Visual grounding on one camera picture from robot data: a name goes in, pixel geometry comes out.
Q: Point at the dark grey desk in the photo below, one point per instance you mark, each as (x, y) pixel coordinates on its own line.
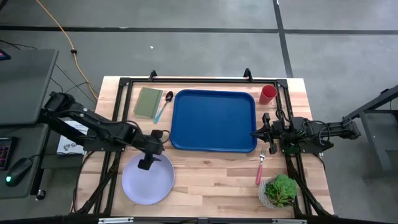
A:
(25, 87)

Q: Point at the white printed box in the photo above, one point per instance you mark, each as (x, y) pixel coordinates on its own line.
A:
(70, 144)

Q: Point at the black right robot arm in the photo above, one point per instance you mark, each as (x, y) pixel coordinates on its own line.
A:
(335, 129)

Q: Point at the lavender round plate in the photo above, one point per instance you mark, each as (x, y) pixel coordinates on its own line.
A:
(146, 186)

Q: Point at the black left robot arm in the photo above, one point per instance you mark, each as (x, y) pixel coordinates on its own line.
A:
(93, 121)

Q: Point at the red plastic cup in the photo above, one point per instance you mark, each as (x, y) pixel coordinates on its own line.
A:
(267, 93)

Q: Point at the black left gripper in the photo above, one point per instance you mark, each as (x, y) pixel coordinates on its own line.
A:
(152, 144)

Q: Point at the black desk caster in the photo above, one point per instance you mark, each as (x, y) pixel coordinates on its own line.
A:
(40, 195)

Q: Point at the black device with red light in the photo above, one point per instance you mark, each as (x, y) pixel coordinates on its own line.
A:
(4, 55)

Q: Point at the black computer mouse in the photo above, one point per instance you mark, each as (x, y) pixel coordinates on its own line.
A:
(18, 171)

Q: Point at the green spiral notebook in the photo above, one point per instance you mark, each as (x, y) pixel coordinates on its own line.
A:
(147, 102)

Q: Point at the blue plastic tray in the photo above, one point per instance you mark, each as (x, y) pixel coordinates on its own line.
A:
(211, 121)

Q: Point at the black aluminium table frame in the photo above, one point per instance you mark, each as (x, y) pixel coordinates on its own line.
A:
(202, 80)

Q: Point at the grey white patterned pot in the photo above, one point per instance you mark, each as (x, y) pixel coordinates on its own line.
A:
(262, 197)

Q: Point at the black backlit keyboard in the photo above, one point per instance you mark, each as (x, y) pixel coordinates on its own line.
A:
(4, 154)

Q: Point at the green succulent plant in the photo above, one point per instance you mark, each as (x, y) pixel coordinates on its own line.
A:
(281, 189)

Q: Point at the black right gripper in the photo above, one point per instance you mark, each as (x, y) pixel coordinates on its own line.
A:
(275, 132)

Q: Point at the grey metal table frame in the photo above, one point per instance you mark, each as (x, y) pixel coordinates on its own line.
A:
(373, 102)

